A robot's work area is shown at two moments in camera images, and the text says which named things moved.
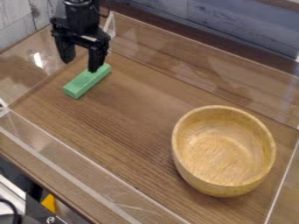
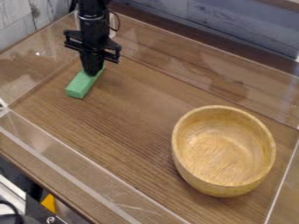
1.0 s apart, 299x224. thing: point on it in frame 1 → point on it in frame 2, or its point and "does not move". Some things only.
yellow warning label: [50, 203] does not move
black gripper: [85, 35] → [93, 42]
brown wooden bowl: [224, 149] does not move
